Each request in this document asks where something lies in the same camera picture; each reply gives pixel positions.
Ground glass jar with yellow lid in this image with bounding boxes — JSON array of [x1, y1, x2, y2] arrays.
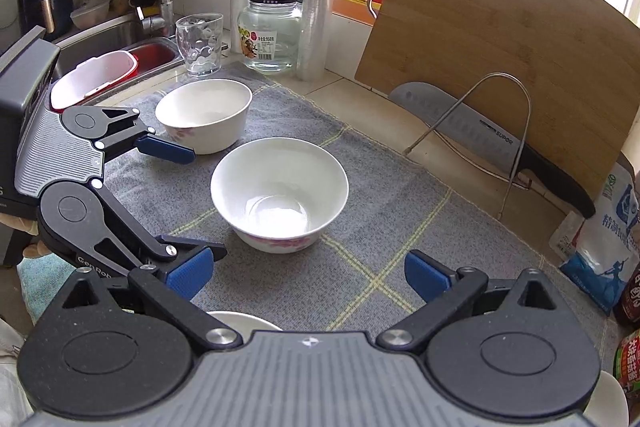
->
[[236, 0, 304, 72]]

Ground red labelled jar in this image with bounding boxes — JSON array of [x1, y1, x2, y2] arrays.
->
[[614, 329, 640, 400]]

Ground white bowl with pink flowers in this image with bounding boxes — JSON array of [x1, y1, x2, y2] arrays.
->
[[155, 79, 253, 156]]

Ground white basin with red rim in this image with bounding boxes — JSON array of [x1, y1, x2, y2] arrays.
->
[[50, 50, 140, 112]]

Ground steel kitchen knife black handle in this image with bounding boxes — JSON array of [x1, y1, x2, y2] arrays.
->
[[389, 82, 597, 219]]

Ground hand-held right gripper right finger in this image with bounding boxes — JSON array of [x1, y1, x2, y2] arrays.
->
[[375, 249, 572, 354]]

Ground person's left hand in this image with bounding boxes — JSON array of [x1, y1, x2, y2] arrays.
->
[[0, 213, 44, 259]]

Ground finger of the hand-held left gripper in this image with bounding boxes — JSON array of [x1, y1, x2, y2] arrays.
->
[[97, 106, 197, 166], [79, 188, 228, 281]]

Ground large white bowl purple flowers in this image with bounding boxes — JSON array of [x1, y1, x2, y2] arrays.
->
[[210, 137, 350, 254]]

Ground clear plastic container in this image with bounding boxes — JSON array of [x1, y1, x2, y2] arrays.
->
[[70, 0, 111, 30]]

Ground dark sauce bottle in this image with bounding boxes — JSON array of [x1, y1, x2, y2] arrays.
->
[[614, 257, 640, 328]]

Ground small white bowl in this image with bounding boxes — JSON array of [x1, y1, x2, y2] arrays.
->
[[206, 311, 285, 333]]

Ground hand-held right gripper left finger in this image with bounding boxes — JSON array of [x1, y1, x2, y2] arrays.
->
[[47, 246, 246, 354]]

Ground clear glass cup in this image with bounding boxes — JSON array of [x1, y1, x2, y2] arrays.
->
[[175, 13, 224, 76]]

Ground grey checked mat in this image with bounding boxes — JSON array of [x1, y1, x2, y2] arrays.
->
[[100, 62, 621, 373]]

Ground bamboo cutting board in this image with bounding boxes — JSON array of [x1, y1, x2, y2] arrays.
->
[[354, 0, 640, 208]]

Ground red plastic basin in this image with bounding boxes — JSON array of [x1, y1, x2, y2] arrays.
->
[[125, 44, 179, 70]]

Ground white cloth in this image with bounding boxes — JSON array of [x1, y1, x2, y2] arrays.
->
[[0, 307, 36, 427]]

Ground white and blue salt bag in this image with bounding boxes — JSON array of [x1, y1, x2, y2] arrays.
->
[[550, 154, 640, 315]]

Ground metal wire rack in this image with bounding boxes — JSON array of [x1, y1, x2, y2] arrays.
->
[[404, 73, 546, 220]]

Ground white plate with fruit print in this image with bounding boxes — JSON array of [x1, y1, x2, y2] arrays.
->
[[582, 369, 631, 427]]

